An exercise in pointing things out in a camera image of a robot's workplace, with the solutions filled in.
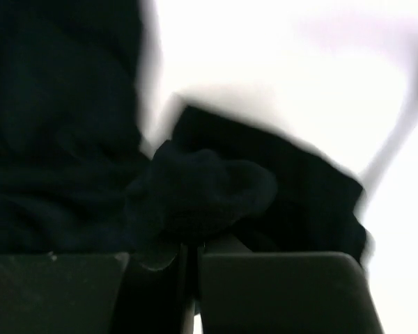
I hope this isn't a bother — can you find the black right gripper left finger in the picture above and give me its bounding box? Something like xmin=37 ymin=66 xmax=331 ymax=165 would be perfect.
xmin=0 ymin=253 xmax=129 ymax=334

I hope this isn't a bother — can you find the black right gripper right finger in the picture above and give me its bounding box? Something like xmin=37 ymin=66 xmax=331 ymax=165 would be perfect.
xmin=199 ymin=250 xmax=382 ymax=334

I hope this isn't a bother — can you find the black t shirt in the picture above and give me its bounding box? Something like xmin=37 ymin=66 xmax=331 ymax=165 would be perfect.
xmin=0 ymin=0 xmax=376 ymax=334

